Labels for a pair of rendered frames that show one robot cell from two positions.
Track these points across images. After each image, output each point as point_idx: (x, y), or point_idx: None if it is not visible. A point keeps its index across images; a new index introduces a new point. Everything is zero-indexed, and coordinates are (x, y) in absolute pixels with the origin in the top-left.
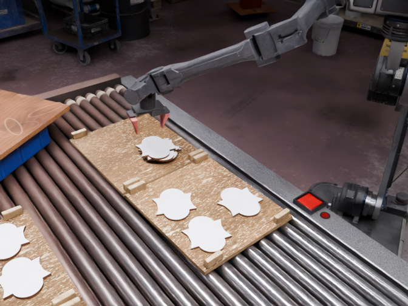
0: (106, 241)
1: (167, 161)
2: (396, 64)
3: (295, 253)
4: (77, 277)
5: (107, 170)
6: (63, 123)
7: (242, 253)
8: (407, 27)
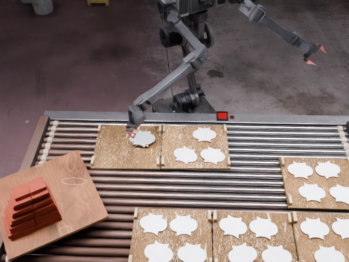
0: (182, 190)
1: None
2: (202, 32)
3: (242, 138)
4: (196, 208)
5: (135, 165)
6: None
7: None
8: (204, 14)
